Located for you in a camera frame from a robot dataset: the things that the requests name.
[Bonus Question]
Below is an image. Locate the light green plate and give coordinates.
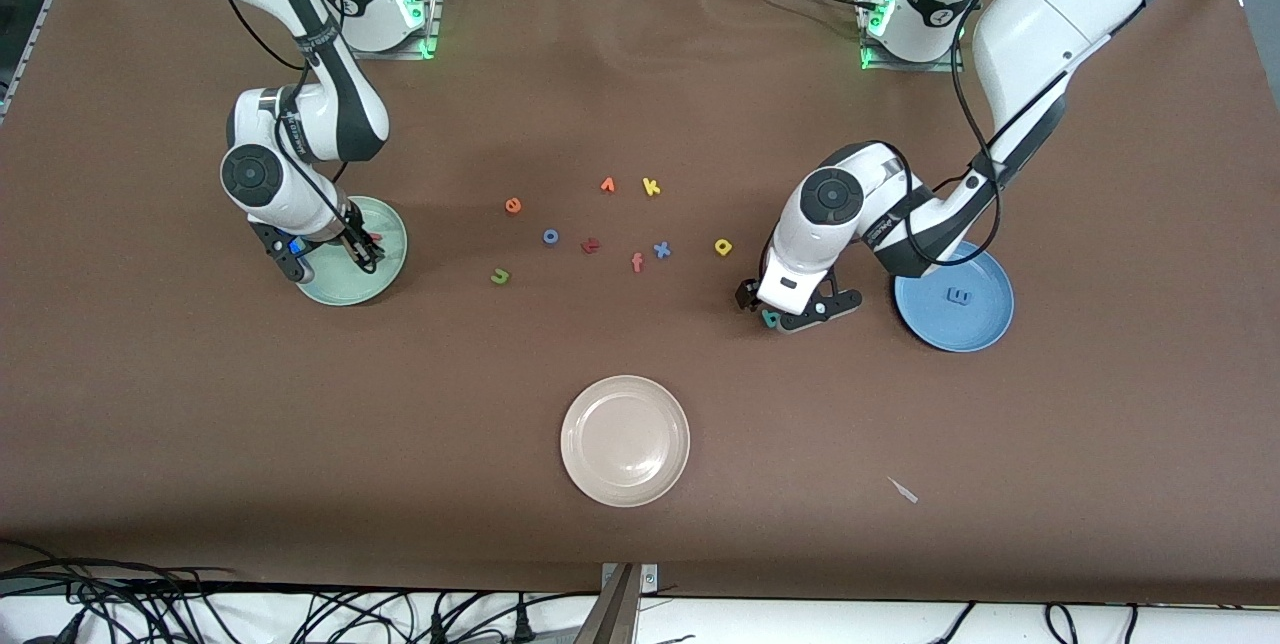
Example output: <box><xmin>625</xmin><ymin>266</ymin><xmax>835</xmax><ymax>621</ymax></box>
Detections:
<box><xmin>295</xmin><ymin>195</ymin><xmax>409</xmax><ymax>307</ymax></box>

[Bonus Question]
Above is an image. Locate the blue plate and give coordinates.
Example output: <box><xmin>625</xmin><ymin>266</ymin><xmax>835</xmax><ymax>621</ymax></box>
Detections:
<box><xmin>893</xmin><ymin>242</ymin><xmax>1015</xmax><ymax>353</ymax></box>

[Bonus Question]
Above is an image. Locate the beige plate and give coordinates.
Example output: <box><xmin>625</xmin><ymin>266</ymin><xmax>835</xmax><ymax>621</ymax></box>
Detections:
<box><xmin>560</xmin><ymin>375</ymin><xmax>691</xmax><ymax>508</ymax></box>

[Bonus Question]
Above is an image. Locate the brown paper table cover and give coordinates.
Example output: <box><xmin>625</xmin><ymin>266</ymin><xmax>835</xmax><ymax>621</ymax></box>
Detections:
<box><xmin>0</xmin><ymin>0</ymin><xmax>1280</xmax><ymax>607</ymax></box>

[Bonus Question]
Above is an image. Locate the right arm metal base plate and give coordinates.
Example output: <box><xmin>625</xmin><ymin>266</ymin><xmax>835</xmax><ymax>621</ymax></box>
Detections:
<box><xmin>332</xmin><ymin>0</ymin><xmax>446</xmax><ymax>62</ymax></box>

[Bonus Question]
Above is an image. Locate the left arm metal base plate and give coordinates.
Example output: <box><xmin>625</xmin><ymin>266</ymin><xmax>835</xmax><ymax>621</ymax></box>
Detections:
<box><xmin>860</xmin><ymin>0</ymin><xmax>966</xmax><ymax>73</ymax></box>

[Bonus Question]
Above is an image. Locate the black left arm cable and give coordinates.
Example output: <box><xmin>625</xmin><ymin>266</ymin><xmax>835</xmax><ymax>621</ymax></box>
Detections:
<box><xmin>950</xmin><ymin>0</ymin><xmax>1076</xmax><ymax>270</ymax></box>

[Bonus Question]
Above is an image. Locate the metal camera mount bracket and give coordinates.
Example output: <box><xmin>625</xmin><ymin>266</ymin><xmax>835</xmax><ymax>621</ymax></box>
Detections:
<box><xmin>574</xmin><ymin>562</ymin><xmax>661</xmax><ymax>644</ymax></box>

